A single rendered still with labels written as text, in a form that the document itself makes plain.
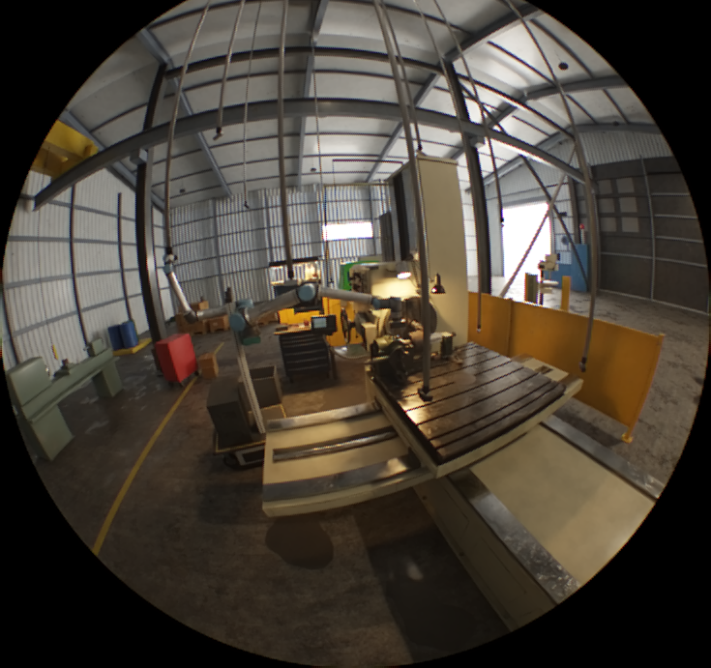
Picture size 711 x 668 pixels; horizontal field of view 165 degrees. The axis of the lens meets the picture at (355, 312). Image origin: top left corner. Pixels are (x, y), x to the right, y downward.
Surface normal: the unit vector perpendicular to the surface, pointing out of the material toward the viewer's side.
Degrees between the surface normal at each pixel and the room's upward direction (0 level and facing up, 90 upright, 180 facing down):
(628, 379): 90
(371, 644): 0
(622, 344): 90
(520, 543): 0
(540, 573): 0
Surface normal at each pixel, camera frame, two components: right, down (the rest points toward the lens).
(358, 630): -0.09, -0.97
